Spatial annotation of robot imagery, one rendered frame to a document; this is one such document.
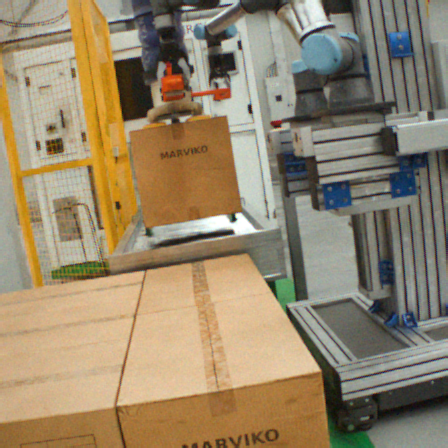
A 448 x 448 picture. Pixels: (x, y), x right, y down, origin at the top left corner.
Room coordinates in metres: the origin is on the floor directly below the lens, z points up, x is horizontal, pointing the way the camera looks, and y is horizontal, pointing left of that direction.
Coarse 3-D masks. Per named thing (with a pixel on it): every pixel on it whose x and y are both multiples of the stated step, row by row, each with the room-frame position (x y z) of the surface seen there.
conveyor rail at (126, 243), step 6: (138, 210) 3.92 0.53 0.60; (138, 216) 3.56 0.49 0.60; (132, 222) 3.33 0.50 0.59; (138, 222) 3.35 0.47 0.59; (132, 228) 3.07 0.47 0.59; (138, 228) 3.28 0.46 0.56; (126, 234) 2.88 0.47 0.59; (132, 234) 2.89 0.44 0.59; (138, 234) 3.22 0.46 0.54; (120, 240) 2.70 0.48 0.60; (126, 240) 2.68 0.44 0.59; (132, 240) 2.83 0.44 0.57; (120, 246) 2.53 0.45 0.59; (126, 246) 2.53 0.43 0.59; (132, 246) 2.78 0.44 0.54; (114, 252) 2.40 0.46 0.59; (120, 252) 2.37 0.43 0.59
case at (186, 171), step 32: (160, 128) 2.32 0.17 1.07; (192, 128) 2.32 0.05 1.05; (224, 128) 2.33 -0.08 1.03; (160, 160) 2.32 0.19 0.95; (192, 160) 2.32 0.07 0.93; (224, 160) 2.33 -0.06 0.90; (160, 192) 2.31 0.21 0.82; (192, 192) 2.32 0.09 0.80; (224, 192) 2.33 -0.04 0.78; (160, 224) 2.31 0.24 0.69
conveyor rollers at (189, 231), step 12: (216, 216) 3.38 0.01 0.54; (228, 216) 3.29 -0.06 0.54; (240, 216) 3.21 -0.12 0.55; (144, 228) 3.36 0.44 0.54; (156, 228) 3.27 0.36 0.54; (168, 228) 3.19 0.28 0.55; (180, 228) 3.10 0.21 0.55; (192, 228) 3.02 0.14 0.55; (204, 228) 3.01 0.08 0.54; (216, 228) 2.93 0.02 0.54; (228, 228) 2.85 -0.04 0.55; (240, 228) 2.84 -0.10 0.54; (252, 228) 2.75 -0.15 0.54; (144, 240) 2.91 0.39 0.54; (156, 240) 2.83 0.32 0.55; (168, 240) 2.76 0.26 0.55; (180, 240) 2.74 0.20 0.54; (192, 240) 2.66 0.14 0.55
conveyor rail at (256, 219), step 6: (246, 204) 3.31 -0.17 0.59; (246, 210) 3.05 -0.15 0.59; (252, 210) 3.01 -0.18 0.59; (246, 216) 3.08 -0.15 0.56; (252, 216) 2.80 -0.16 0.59; (258, 216) 2.76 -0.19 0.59; (252, 222) 2.82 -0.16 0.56; (258, 222) 2.59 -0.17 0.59; (264, 222) 2.55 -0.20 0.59; (258, 228) 2.61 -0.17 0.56; (264, 228) 2.40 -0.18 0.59
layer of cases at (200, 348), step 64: (0, 320) 1.74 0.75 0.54; (64, 320) 1.63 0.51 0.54; (128, 320) 1.54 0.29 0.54; (192, 320) 1.45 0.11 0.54; (256, 320) 1.37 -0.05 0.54; (0, 384) 1.17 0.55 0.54; (64, 384) 1.12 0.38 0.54; (128, 384) 1.08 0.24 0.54; (192, 384) 1.04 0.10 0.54; (256, 384) 1.00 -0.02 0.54; (320, 384) 1.01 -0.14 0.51
